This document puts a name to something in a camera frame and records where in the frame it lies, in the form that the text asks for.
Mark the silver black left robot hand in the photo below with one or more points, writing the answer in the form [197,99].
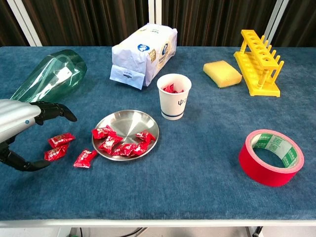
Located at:
[14,116]

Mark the red-wrapped candy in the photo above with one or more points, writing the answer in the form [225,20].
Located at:
[145,136]
[102,132]
[122,149]
[140,148]
[60,140]
[84,158]
[55,153]
[109,144]
[169,88]

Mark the white paper cup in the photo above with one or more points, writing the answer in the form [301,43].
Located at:
[172,106]

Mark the green transparent plastic sleeve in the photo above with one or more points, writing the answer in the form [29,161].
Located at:
[49,79]

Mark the dark pleated curtain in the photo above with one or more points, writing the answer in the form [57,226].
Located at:
[301,19]
[86,19]
[209,19]
[7,24]

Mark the round stainless steel plate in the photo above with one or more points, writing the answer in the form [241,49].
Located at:
[128,123]

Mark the white tissue pack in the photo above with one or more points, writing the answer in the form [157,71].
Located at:
[138,56]

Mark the blue felt table cloth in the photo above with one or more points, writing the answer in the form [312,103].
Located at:
[197,172]

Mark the yellow sponge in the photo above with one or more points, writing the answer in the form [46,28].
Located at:
[222,72]

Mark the yellow test tube rack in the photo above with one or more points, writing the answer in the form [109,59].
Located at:
[261,89]

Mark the red tape roll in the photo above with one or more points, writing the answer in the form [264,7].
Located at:
[261,172]

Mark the white frame post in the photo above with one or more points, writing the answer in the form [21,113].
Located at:
[276,24]
[154,12]
[25,24]

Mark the white table frame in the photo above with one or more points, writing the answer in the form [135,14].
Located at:
[158,223]

